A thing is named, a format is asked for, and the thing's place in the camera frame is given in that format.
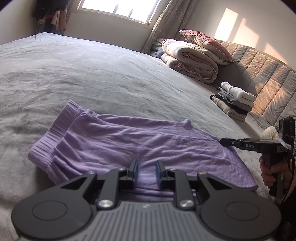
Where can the person's right hand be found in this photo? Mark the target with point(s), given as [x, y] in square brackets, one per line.
[266, 173]

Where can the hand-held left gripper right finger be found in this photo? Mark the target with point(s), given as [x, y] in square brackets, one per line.
[158, 173]

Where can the folded black garment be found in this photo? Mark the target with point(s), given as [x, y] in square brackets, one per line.
[235, 110]

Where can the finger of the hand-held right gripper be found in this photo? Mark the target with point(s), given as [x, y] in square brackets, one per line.
[230, 142]

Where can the star patterned curtain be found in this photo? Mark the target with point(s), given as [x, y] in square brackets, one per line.
[161, 23]

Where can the maroon grey pillow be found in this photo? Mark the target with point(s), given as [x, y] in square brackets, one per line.
[203, 40]

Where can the dark hanging clothes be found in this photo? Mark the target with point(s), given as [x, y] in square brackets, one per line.
[46, 8]

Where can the pink hanging clothes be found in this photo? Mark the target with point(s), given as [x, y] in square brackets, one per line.
[61, 20]

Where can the grey cloth bundle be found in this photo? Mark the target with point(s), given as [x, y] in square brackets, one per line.
[159, 52]

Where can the purple pants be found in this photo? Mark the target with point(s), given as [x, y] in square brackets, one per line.
[115, 141]

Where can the person's dark fuzzy clothing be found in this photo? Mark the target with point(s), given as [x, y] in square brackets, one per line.
[289, 220]

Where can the green patterned cushion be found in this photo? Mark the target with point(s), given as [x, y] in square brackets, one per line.
[158, 42]

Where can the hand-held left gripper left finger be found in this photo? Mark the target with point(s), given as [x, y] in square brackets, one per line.
[136, 173]

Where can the folded grey knit garment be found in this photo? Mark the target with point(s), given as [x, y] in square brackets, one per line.
[238, 104]

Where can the quilted grey headboard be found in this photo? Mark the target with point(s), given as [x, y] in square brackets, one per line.
[261, 74]

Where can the window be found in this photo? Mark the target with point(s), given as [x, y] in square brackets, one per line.
[115, 8]

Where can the bed with grey sheet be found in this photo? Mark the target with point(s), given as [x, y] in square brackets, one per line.
[81, 69]

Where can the folded beige pink quilt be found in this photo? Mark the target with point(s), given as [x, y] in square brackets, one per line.
[187, 60]

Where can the white plush toy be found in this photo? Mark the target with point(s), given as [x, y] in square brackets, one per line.
[270, 133]

